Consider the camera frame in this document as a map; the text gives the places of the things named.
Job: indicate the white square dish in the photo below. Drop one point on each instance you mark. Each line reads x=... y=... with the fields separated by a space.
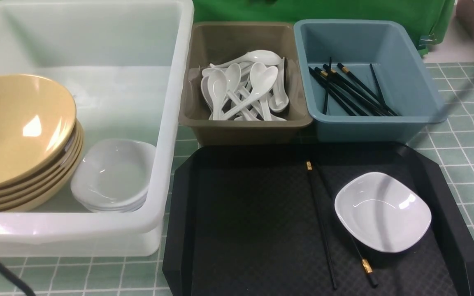
x=382 y=213

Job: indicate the black chopstick gold band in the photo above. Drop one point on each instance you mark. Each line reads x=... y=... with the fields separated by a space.
x=364 y=262

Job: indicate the tan noodle bowl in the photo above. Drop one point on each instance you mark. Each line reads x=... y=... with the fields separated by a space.
x=37 y=117

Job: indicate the white ceramic soup spoon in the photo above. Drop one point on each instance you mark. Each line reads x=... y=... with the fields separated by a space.
x=217 y=87

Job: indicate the thin black chopstick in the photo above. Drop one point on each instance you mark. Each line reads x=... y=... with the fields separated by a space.
x=321 y=224

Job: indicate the stacked tan bowl top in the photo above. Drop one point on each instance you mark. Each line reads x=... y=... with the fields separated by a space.
x=49 y=168

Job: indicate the stacked tan bowl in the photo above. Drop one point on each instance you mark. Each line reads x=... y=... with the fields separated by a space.
x=27 y=189
x=46 y=191
x=49 y=168
x=39 y=189

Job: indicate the stacked tan bowl bottom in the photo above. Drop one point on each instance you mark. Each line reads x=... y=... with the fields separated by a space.
x=46 y=191

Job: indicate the white spoon centre pile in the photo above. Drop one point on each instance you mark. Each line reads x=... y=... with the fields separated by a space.
x=262 y=79

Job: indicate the white spoon left pile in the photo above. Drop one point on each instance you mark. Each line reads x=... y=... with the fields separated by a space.
x=205 y=93

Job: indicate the white spoon right pile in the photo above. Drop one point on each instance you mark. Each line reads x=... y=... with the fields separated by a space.
x=279 y=101

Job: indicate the black serving tray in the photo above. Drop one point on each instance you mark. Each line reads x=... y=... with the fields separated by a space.
x=243 y=223

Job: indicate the white spoon upright pile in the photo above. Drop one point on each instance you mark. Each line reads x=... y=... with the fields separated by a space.
x=233 y=77

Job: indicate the white spoon top of pile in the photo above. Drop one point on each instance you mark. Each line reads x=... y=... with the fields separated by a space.
x=260 y=55

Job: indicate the upright black chopstick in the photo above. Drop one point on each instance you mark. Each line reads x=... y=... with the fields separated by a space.
x=327 y=88

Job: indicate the brown plastic bin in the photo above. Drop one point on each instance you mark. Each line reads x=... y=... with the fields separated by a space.
x=219 y=42

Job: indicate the black chopstick in bin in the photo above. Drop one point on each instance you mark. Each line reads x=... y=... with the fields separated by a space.
x=320 y=76

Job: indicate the stacked white dish top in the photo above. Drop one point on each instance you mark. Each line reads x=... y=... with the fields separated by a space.
x=114 y=175

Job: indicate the large white plastic tub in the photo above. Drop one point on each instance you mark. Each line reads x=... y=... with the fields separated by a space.
x=124 y=61

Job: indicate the black chopstick gold tip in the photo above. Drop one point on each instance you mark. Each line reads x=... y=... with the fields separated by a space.
x=359 y=83

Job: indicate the black chopstick far right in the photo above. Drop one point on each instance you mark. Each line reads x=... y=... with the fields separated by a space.
x=379 y=91

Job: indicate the blue plastic bin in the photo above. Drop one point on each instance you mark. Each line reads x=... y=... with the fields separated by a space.
x=403 y=78

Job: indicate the blue binder clip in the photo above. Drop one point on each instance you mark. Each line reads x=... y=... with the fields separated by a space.
x=426 y=41

